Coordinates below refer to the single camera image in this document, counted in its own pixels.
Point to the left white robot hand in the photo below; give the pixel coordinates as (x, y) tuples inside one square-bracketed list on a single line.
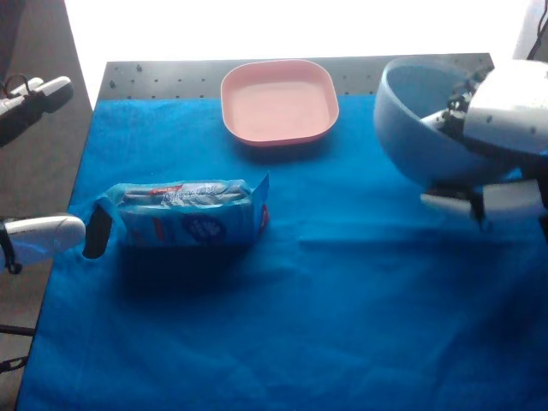
[(53, 87)]

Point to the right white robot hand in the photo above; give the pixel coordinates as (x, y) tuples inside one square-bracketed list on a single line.
[(505, 111)]

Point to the light blue bowl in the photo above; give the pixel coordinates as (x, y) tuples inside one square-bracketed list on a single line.
[(406, 141)]

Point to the blue snack packet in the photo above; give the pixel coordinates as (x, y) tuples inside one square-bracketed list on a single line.
[(192, 218)]

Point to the pink square plate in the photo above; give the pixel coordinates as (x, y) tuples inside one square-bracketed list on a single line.
[(278, 107)]

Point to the black metal bar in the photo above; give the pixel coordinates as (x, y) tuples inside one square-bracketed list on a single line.
[(17, 330)]

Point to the blue table cloth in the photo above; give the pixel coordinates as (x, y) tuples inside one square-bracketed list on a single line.
[(299, 321)]

